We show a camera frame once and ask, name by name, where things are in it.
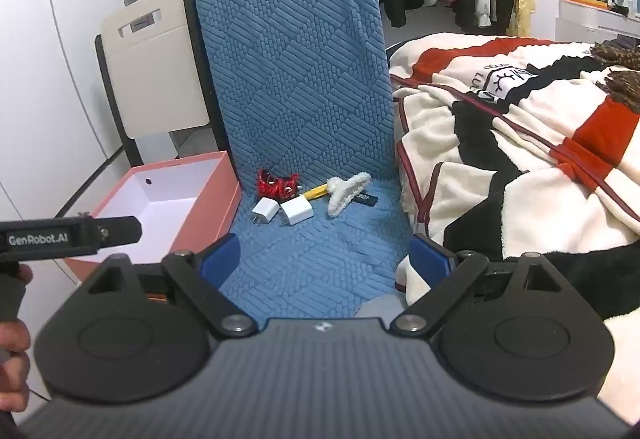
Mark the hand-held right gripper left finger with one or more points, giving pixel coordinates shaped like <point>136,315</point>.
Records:
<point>220,255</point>

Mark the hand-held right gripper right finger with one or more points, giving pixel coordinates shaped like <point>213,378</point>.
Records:
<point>431,260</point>

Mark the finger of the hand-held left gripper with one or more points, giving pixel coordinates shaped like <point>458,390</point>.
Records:
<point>120,230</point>

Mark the pink cardboard box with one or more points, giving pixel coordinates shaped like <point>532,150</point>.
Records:
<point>212,199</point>

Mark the white charger plug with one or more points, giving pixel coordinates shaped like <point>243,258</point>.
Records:
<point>265,210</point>
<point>297,210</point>

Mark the yellow screwdriver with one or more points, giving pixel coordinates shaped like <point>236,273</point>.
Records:
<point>316,191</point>

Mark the person's left hand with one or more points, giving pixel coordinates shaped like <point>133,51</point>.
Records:
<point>12,344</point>

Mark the black memory stick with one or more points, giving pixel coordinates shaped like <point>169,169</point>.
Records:
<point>366,199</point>

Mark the red spiked hair clip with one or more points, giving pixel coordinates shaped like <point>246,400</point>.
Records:
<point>277,184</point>

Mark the white fluffy hair clip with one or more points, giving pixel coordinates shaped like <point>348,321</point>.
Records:
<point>345,191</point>

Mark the cream red black blanket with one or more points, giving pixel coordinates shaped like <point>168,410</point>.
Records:
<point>525,159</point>

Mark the beige folding chair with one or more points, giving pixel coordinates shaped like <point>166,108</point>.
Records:
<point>150,69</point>

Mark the blue textured chair cover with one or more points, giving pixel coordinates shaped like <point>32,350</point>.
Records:
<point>300,69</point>

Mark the brown patterned cloth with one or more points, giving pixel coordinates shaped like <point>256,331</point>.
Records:
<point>617,54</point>
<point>625,86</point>

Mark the white dresser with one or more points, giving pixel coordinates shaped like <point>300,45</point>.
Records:
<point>590,21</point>

